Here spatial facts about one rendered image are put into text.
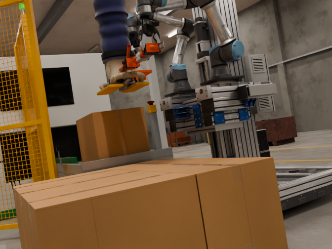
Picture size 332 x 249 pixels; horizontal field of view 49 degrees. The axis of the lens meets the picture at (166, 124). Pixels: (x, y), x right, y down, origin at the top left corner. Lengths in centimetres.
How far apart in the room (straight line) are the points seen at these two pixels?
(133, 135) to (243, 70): 100
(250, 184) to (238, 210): 12
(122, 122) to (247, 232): 145
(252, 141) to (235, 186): 141
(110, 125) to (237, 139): 95
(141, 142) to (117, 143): 19
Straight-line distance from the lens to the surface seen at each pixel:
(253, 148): 294
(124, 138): 273
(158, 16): 309
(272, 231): 169
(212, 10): 250
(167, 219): 140
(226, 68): 261
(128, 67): 244
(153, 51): 206
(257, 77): 301
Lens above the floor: 71
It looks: 2 degrees up
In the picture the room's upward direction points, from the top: 9 degrees counter-clockwise
